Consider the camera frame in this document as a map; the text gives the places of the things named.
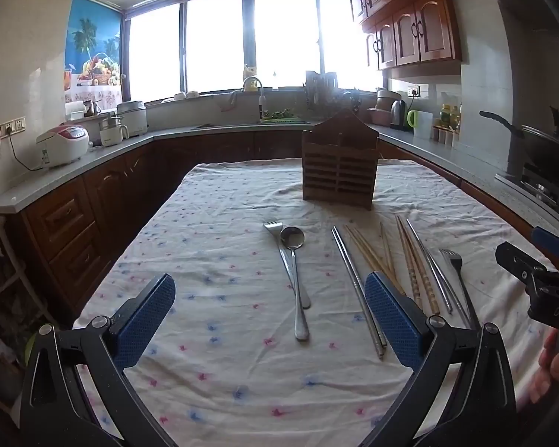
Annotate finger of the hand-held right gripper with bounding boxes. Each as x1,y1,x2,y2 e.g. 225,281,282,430
531,226,559,261
495,241,559,289

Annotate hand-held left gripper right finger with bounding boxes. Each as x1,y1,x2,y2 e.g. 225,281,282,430
363,271,518,447

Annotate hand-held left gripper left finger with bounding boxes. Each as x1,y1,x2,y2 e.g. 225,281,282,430
19,274,178,447

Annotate metal chopstick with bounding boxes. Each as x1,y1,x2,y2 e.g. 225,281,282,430
409,220,454,313
331,226,383,360

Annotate black-handled fork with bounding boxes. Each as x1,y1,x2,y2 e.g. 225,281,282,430
439,248,480,331

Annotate wooden utensil holder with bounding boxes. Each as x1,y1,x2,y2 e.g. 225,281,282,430
301,108,379,209

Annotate person's right hand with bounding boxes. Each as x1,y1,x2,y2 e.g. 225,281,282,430
528,327,559,406

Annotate gas stove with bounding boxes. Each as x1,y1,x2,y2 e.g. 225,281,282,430
495,163,559,222

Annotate ridged brown wooden chopstick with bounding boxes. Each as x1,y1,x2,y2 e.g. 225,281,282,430
395,215,424,312
399,215,441,316

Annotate black wok with lid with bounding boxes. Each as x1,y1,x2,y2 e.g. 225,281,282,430
479,106,559,182

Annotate floral white tablecloth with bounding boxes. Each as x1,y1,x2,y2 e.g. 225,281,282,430
72,158,559,447

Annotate wooden base cabinets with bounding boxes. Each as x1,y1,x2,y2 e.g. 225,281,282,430
21,128,559,324

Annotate spice jar set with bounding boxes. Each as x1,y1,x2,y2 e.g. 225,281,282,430
431,126,459,148

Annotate white storage rack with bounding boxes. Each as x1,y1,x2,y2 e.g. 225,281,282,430
0,214,52,383

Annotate silver fork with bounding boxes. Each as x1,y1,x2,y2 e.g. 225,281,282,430
263,221,311,310

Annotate grey kitchen countertop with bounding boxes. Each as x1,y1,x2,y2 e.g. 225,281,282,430
0,118,559,243

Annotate steel electric kettle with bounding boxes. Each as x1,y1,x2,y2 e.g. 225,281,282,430
390,99,407,131

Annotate small white glass appliance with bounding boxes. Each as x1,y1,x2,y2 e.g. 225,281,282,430
99,114,124,147

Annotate white pink rice cooker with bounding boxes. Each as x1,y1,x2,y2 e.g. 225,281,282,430
36,125,90,169

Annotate pink bowl stack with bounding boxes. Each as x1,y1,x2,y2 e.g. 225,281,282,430
368,89,401,126

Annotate white electric steamer pot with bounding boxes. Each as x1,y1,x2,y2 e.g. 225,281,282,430
116,100,149,137

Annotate green vegetable basket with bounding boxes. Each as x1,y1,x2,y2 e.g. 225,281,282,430
261,108,303,124

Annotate steel range hood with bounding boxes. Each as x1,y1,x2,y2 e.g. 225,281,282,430
470,0,559,89

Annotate dish drying rack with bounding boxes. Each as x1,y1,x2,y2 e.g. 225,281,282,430
304,71,341,112

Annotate chrome kitchen faucet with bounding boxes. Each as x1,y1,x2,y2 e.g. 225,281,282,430
242,76,267,120

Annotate kitchen window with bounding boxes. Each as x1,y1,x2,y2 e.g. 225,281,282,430
123,0,383,103

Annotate black power cable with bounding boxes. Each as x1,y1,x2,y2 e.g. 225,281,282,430
0,136,45,171

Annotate white wall socket strip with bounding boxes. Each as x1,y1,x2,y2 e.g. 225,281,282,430
0,116,27,141

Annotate wooden wall cabinets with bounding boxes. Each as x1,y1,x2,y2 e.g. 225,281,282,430
340,0,476,73

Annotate tropical fruit wall poster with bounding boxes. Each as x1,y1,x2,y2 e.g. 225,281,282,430
65,0,123,103

